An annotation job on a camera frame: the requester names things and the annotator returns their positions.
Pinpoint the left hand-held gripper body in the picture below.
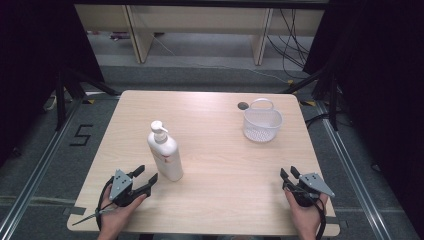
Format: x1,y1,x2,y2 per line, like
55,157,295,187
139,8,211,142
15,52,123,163
109,168,143,208

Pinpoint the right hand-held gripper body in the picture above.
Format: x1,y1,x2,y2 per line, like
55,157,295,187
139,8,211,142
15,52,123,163
282,172,336,208

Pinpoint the white pump bottle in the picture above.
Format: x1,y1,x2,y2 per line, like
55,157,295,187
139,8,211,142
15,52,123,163
146,120,185,183

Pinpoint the white plastic basket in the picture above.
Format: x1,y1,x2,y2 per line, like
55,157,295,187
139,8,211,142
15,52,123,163
242,97,284,144

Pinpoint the person's right hand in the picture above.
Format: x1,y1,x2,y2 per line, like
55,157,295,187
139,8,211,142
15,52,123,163
284,189,330,240

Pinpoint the person's left hand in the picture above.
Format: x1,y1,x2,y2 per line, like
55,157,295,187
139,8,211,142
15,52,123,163
97,191,148,240

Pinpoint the black metal stand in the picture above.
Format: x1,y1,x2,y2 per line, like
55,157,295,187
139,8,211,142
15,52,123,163
54,68,122,132
279,64,342,132

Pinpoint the black curtain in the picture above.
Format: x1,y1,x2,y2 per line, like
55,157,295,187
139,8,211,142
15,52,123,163
0,0,105,168
302,0,424,236

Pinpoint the light wooden desk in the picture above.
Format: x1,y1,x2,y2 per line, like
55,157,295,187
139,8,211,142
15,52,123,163
73,3,326,66

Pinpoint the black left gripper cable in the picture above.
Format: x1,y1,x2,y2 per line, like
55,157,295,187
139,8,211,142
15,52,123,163
96,176,116,232

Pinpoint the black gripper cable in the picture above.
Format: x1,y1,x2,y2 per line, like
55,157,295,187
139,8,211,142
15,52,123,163
311,196,328,240
96,176,116,232

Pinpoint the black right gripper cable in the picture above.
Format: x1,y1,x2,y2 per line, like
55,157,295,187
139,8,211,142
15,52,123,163
311,196,328,240

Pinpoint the metal floor rail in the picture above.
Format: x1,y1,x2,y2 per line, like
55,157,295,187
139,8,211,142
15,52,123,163
0,97,85,240
314,100,394,240

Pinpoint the grey cable tie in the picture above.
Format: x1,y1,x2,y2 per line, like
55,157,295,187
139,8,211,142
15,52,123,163
72,207,116,227

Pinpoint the black floor cable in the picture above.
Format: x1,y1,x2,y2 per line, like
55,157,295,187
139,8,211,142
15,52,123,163
304,112,332,130

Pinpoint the bundle of black cables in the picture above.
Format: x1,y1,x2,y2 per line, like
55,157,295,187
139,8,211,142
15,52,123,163
265,8,312,80

